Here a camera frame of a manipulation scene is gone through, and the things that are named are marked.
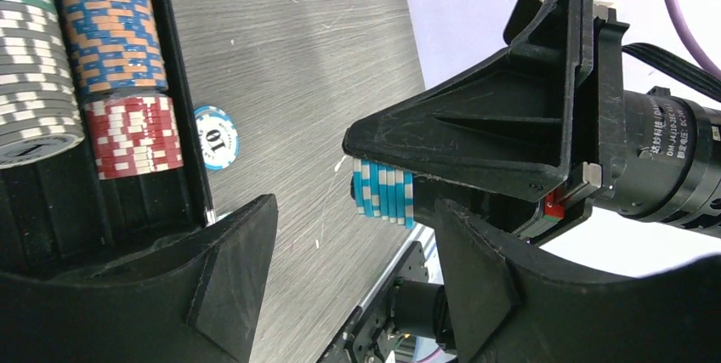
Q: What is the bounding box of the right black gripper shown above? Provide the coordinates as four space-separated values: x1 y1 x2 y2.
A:
501 0 721 241

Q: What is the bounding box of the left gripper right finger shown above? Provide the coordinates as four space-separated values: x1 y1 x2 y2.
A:
435 200 720 362

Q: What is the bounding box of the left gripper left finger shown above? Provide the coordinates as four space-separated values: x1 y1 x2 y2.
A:
1 194 279 362

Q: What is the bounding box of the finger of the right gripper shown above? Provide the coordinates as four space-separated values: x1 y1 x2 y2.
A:
342 0 594 202
413 176 593 246

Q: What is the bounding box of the light blue chip stack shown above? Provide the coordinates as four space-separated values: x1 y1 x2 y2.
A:
350 158 416 230

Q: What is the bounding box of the red white chip stack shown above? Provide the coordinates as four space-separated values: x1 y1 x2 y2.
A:
83 94 184 180

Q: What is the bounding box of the black poker set case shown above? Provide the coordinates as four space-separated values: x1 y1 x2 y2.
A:
1 0 211 277

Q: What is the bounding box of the green grey chip row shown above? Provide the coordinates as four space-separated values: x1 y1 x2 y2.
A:
1 0 85 168

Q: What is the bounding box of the blue orange chip row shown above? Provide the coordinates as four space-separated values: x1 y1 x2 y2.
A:
57 0 168 97

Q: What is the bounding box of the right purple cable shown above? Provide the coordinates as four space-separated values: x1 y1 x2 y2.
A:
636 0 721 81

